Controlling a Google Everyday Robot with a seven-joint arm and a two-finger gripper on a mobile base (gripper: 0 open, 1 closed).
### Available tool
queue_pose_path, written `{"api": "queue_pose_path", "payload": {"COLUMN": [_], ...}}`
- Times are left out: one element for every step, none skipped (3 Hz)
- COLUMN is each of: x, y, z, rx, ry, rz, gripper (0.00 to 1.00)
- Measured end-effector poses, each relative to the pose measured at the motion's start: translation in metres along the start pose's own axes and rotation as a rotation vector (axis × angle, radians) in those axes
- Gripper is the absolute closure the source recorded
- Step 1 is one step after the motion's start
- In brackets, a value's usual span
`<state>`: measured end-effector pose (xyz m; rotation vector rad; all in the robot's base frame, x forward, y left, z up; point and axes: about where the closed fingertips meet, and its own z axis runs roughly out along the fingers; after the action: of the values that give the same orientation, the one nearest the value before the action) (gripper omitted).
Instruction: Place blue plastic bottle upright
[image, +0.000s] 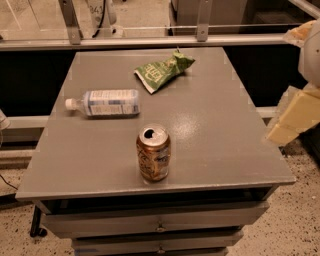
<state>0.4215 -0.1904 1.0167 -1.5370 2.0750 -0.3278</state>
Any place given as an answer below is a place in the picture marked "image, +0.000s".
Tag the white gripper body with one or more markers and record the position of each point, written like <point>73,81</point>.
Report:
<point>310,59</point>

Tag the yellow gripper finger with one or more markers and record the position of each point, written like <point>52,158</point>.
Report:
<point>298,35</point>
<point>298,110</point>

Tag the blue label plastic water bottle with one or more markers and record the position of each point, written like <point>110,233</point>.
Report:
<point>98,103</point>

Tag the green chip bag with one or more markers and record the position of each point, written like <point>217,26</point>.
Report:
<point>155,75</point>

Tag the gold soda can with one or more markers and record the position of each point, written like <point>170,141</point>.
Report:
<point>153,146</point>

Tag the grey drawer cabinet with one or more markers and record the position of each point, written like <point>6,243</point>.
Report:
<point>180,178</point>

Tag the grey drawer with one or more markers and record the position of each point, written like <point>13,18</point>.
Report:
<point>156,243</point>
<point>155,220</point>

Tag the top grey drawer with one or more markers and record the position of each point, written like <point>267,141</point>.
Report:
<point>155,220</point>

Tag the black caster leg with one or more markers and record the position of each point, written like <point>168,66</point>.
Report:
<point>36,230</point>

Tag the metal railing frame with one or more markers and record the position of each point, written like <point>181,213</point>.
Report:
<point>33,25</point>

